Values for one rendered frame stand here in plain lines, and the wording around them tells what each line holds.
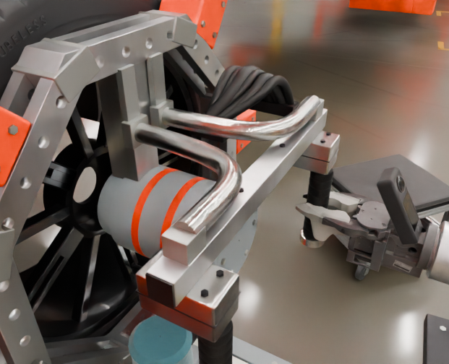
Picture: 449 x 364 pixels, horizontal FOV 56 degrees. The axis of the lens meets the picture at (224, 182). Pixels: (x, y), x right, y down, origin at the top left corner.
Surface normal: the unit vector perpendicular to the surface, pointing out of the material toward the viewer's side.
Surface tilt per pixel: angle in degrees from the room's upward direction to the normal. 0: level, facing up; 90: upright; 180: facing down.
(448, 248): 44
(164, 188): 19
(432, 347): 0
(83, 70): 90
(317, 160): 90
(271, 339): 0
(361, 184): 0
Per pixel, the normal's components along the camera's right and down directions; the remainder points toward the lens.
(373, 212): 0.00, -0.84
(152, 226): -0.44, 0.05
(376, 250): -0.48, 0.48
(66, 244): 0.87, 0.26
